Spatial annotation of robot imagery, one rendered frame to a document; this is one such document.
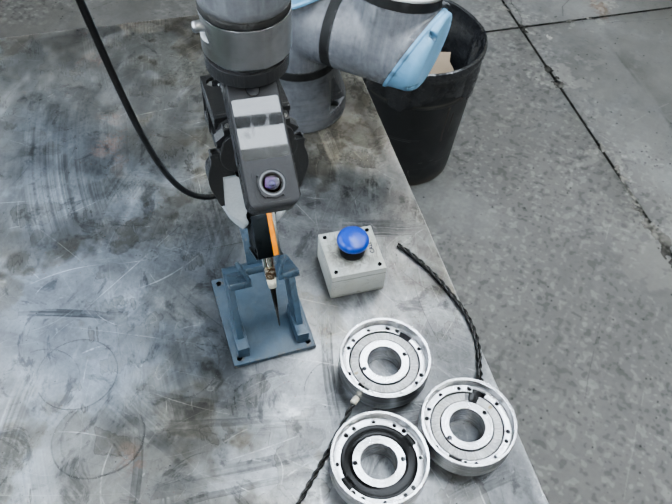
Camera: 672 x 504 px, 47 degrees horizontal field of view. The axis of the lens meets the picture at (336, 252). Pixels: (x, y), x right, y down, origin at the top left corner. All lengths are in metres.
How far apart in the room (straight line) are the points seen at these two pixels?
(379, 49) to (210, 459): 0.54
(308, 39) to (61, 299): 0.46
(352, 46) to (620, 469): 1.19
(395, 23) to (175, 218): 0.39
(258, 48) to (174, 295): 0.44
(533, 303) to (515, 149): 0.56
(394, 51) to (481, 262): 1.13
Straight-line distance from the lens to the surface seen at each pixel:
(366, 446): 0.84
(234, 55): 0.63
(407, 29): 1.01
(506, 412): 0.89
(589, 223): 2.25
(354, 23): 1.03
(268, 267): 0.80
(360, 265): 0.95
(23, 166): 1.17
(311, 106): 1.14
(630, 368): 2.00
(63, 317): 0.99
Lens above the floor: 1.60
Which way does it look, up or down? 52 degrees down
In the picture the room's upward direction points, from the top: 4 degrees clockwise
